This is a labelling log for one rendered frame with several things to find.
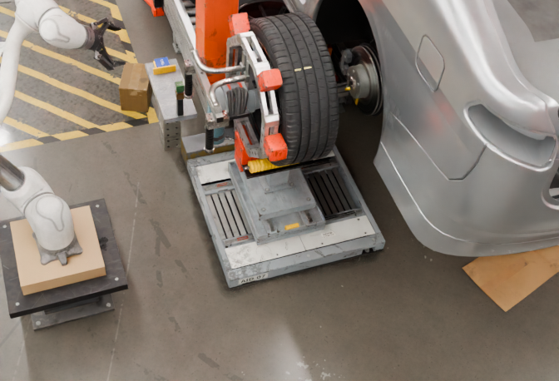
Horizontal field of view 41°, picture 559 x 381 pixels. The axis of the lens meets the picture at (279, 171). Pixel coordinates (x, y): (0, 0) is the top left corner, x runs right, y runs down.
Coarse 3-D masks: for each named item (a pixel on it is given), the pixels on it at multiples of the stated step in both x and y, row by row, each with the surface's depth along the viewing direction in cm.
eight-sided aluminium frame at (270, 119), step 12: (240, 36) 314; (252, 36) 315; (228, 48) 337; (240, 48) 338; (228, 60) 342; (240, 60) 344; (252, 60) 305; (264, 60) 306; (264, 96) 304; (264, 108) 304; (276, 108) 306; (240, 120) 352; (264, 120) 305; (276, 120) 306; (240, 132) 348; (252, 132) 348; (264, 132) 310; (276, 132) 312; (252, 156) 336; (264, 156) 321
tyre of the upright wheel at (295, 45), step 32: (256, 32) 320; (288, 32) 310; (320, 32) 312; (288, 64) 302; (320, 64) 306; (288, 96) 301; (320, 96) 305; (288, 128) 307; (320, 128) 312; (288, 160) 321
